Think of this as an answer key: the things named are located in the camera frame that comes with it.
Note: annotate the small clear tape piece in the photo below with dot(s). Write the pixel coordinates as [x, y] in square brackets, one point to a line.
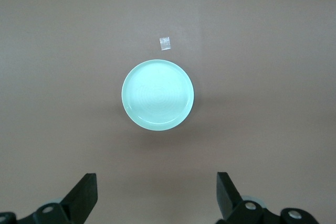
[165, 43]

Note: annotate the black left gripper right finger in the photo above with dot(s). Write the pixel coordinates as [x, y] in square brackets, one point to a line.
[228, 200]

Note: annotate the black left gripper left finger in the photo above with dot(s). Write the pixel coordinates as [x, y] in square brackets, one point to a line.
[81, 200]

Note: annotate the light green round plate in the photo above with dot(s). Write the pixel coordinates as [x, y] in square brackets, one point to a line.
[158, 95]

